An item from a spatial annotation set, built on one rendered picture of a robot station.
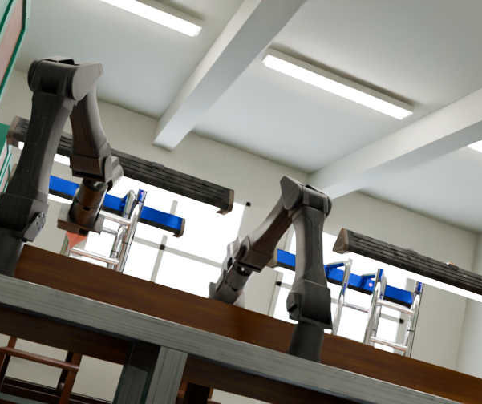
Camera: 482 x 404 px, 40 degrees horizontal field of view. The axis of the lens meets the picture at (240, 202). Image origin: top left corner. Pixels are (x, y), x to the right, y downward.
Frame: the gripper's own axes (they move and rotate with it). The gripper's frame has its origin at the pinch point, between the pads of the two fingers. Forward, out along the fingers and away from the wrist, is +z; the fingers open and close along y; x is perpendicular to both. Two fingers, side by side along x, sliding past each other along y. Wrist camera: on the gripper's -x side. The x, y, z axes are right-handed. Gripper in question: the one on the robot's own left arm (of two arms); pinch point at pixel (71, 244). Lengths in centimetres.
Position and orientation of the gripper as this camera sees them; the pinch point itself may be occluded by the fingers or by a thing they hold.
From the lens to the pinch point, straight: 163.3
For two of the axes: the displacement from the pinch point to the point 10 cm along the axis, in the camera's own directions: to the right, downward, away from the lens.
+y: -9.1, -3.1, -2.6
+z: -4.1, 7.3, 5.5
